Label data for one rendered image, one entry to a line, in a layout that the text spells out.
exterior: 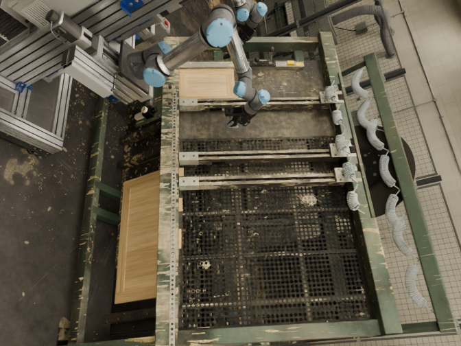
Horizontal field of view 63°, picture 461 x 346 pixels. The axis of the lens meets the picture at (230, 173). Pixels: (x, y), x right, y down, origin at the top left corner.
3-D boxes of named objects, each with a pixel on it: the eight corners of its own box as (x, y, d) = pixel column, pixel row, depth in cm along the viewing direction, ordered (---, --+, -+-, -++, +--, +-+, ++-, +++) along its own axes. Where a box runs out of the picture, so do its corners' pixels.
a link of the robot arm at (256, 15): (258, -2, 235) (269, 6, 237) (249, 12, 243) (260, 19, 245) (256, 5, 230) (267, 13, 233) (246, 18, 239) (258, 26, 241)
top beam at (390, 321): (315, 40, 307) (319, 31, 298) (328, 40, 308) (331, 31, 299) (377, 336, 210) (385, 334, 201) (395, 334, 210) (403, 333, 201)
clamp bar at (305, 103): (180, 102, 272) (177, 80, 251) (340, 99, 281) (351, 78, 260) (180, 113, 268) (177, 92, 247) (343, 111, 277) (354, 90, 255)
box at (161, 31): (141, 22, 280) (160, 12, 273) (151, 33, 290) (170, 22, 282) (140, 34, 275) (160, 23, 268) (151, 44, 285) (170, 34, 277)
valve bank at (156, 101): (126, 62, 281) (151, 49, 271) (139, 73, 293) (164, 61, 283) (121, 118, 259) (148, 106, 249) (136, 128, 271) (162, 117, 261)
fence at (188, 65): (179, 65, 288) (179, 62, 284) (302, 64, 295) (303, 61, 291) (179, 71, 286) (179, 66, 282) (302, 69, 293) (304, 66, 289)
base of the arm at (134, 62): (125, 69, 199) (140, 62, 195) (127, 47, 206) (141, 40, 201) (145, 84, 211) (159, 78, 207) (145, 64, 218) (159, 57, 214)
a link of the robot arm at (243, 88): (232, 82, 206) (248, 91, 211) (231, 96, 200) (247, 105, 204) (240, 73, 201) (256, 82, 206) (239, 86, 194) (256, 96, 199)
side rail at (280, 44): (180, 47, 304) (179, 36, 294) (314, 47, 312) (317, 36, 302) (180, 52, 301) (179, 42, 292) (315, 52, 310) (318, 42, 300)
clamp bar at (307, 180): (179, 178, 245) (177, 161, 224) (357, 174, 254) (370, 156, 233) (179, 193, 241) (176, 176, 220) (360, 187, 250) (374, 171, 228)
